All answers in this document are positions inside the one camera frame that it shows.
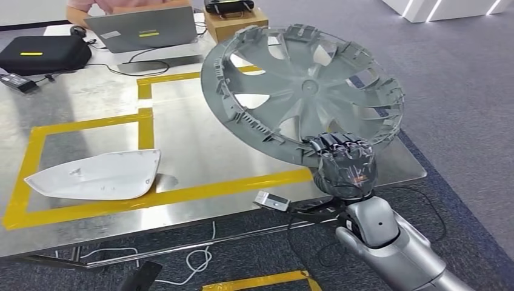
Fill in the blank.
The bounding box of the black adapter cable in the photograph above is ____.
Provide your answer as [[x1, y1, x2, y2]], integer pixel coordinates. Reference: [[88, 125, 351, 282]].
[[36, 44, 172, 83]]

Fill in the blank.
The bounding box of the yellow floor tape marking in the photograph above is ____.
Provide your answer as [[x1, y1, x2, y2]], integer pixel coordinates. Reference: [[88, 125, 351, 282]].
[[202, 270, 322, 291]]

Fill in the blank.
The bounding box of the stainless steel workbench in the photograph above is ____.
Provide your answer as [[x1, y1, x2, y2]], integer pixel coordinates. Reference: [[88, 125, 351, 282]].
[[0, 54, 428, 270]]

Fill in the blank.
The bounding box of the brown cardboard box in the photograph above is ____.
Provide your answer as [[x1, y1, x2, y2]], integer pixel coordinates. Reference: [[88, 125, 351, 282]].
[[204, 7, 269, 44]]

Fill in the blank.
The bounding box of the grey plastic wheel cover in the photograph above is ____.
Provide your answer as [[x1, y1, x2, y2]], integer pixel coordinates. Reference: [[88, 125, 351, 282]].
[[201, 24, 405, 169]]

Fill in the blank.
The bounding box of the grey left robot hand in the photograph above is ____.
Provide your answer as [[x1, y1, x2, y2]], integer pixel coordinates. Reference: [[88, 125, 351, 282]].
[[116, 261, 164, 291]]

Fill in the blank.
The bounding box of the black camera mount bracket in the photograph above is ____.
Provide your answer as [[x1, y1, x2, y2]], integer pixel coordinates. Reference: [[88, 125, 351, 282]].
[[282, 198, 346, 224]]

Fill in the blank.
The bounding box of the grey laptop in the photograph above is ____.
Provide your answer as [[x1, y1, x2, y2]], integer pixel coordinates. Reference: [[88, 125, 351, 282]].
[[84, 4, 198, 54]]

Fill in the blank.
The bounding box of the white plinth with light strips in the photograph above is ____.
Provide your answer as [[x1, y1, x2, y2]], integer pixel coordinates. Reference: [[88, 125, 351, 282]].
[[381, 0, 514, 24]]

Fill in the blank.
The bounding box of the yellow workbench tape outline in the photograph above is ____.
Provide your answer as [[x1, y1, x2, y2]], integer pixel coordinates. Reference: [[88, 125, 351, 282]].
[[2, 65, 314, 230]]

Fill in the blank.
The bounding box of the black zip case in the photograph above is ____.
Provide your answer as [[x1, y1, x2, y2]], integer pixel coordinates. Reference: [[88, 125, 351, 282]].
[[0, 35, 92, 76]]

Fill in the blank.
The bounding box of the black power adapter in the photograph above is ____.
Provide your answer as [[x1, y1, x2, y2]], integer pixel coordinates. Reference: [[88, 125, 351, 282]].
[[0, 73, 39, 94]]

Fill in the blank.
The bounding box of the black floor cable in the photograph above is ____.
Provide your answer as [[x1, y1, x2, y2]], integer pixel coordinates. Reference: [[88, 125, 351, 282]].
[[383, 186, 447, 244]]

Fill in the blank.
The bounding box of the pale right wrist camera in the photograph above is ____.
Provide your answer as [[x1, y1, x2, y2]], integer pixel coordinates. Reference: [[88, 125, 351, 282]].
[[253, 190, 291, 212]]

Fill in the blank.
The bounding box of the white floor cable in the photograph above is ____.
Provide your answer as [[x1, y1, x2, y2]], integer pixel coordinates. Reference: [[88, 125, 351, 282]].
[[80, 221, 216, 287]]

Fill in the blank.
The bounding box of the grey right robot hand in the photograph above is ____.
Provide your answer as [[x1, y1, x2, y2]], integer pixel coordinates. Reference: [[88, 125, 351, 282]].
[[303, 132, 378, 201]]

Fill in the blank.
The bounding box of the white mirror cover part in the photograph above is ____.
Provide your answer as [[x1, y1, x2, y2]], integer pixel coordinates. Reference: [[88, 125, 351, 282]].
[[24, 149, 161, 201]]

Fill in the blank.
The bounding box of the black device with strap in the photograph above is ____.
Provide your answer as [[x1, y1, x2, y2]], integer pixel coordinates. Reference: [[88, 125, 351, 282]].
[[204, 0, 255, 19]]

